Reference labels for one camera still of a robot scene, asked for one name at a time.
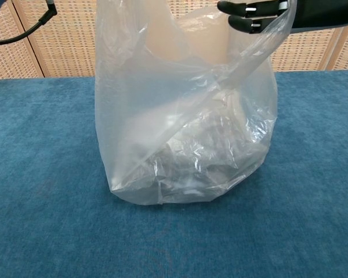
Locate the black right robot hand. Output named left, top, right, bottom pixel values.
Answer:
left=217, top=0, right=348, bottom=35

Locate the translucent plastic shopping bag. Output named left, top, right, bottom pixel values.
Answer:
left=94, top=0, right=298, bottom=207

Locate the woven bamboo folding screen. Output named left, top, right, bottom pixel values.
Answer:
left=0, top=0, right=348, bottom=81

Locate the teal blue table cloth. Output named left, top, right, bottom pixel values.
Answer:
left=0, top=68, right=348, bottom=278

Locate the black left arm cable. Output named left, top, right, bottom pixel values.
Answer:
left=0, top=0, right=58, bottom=46

